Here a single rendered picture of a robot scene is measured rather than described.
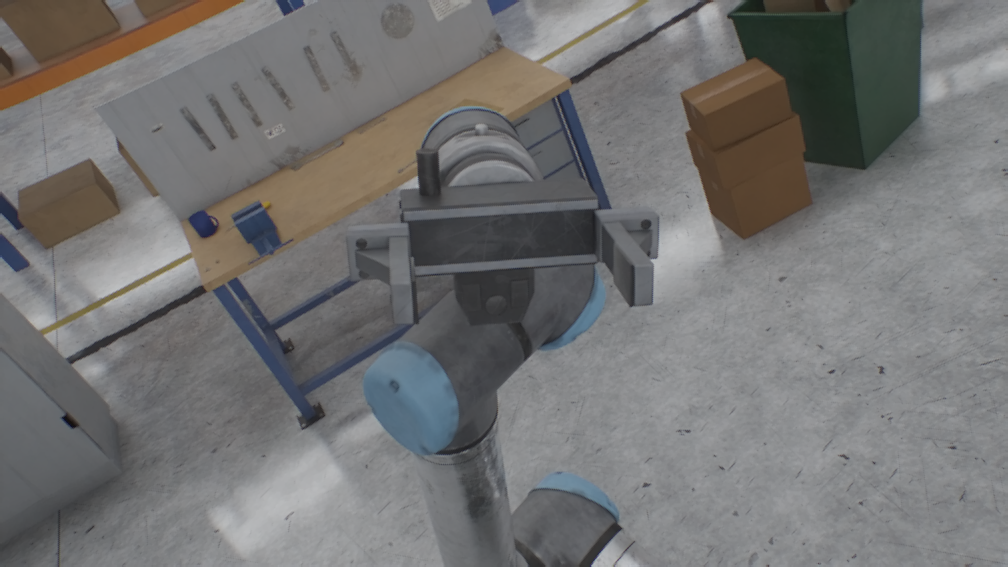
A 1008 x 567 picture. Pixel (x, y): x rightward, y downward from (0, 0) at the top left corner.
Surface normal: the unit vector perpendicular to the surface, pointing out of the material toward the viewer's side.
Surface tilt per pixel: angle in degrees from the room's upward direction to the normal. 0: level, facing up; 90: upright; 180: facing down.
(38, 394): 90
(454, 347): 41
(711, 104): 0
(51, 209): 90
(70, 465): 90
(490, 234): 79
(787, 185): 90
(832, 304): 0
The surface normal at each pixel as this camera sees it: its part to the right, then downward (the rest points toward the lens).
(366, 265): -0.79, 0.24
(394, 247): -0.03, -0.93
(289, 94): 0.42, 0.40
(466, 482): 0.28, 0.75
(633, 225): 0.15, 0.35
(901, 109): 0.67, 0.28
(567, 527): 0.00, -0.50
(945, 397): -0.35, -0.76
